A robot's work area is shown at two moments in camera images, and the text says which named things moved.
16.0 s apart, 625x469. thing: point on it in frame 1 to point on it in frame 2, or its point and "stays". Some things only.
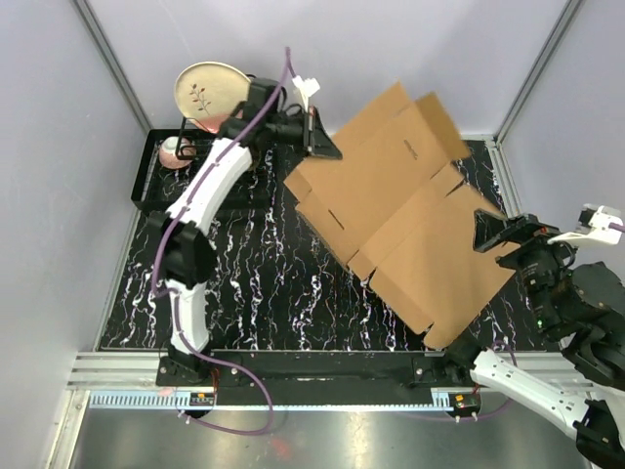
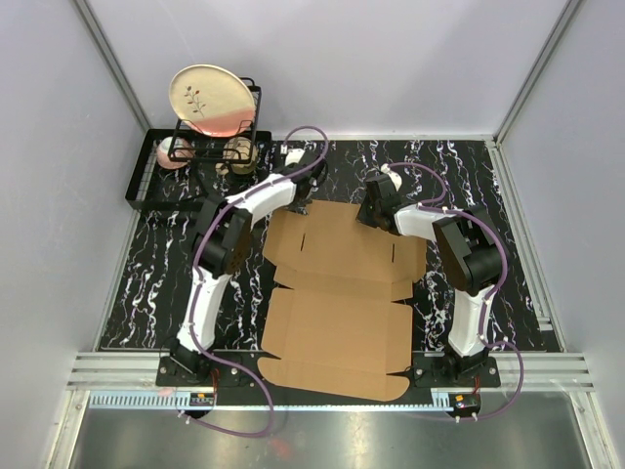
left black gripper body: [291, 132] to [300, 205]
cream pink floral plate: [209, 94] stays
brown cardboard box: [395, 206] to [337, 322]
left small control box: [201, 399] stays
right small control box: [467, 403] stays
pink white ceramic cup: [168, 152] stays
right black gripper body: [532, 234] to [368, 212]
